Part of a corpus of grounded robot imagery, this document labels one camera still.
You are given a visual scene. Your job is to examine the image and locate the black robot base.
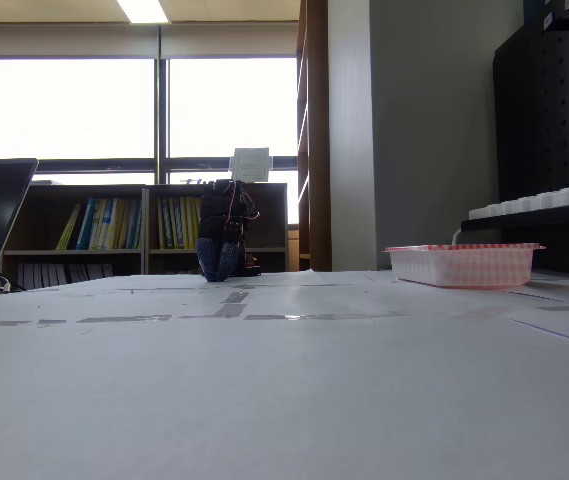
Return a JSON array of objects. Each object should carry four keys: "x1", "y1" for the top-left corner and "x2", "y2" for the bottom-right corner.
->
[{"x1": 232, "y1": 252, "x2": 264, "y2": 278}]

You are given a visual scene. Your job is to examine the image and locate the pink checkered tray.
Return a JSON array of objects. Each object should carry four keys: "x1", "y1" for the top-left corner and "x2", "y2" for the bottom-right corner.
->
[{"x1": 382, "y1": 241, "x2": 547, "y2": 291}]

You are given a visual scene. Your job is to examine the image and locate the white paper sign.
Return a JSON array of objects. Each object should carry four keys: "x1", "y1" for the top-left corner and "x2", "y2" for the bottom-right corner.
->
[{"x1": 229, "y1": 146, "x2": 272, "y2": 183}]

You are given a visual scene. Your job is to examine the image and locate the low wooden bookshelf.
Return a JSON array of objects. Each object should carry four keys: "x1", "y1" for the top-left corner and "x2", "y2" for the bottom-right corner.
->
[{"x1": 1, "y1": 182, "x2": 289, "y2": 291}]

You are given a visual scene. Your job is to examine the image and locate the row of yellow blue books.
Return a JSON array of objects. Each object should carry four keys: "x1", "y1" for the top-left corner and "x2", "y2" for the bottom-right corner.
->
[{"x1": 55, "y1": 196, "x2": 143, "y2": 251}]

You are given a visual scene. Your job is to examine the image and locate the tall brown wooden shelf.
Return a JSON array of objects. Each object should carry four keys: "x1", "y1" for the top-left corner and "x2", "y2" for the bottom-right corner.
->
[{"x1": 295, "y1": 0, "x2": 333, "y2": 273}]

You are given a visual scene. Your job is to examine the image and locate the row of white binders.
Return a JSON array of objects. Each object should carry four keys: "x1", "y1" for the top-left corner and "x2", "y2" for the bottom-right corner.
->
[{"x1": 16, "y1": 262, "x2": 115, "y2": 290}]

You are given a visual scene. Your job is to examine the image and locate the beige roller blind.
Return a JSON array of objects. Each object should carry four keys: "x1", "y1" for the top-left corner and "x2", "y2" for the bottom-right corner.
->
[{"x1": 0, "y1": 22, "x2": 299, "y2": 60}]

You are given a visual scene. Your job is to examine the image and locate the ceiling light panel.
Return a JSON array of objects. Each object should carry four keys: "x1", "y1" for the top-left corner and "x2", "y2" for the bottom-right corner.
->
[{"x1": 116, "y1": 0, "x2": 170, "y2": 24}]

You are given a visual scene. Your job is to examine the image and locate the black desk riser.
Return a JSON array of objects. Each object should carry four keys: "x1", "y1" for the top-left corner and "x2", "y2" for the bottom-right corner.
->
[{"x1": 460, "y1": 202, "x2": 569, "y2": 277}]

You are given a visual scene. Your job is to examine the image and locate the white keyboard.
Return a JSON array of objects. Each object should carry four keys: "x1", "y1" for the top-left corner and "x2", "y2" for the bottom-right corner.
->
[{"x1": 467, "y1": 180, "x2": 569, "y2": 221}]

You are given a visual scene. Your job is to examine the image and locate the black pegboard panel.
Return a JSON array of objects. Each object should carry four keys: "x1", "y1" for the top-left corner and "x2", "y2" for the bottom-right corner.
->
[{"x1": 492, "y1": 19, "x2": 569, "y2": 202}]

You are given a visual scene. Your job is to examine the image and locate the red arm wires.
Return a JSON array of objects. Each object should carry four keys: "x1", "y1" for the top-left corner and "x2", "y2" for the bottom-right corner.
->
[{"x1": 227, "y1": 181, "x2": 261, "y2": 224}]

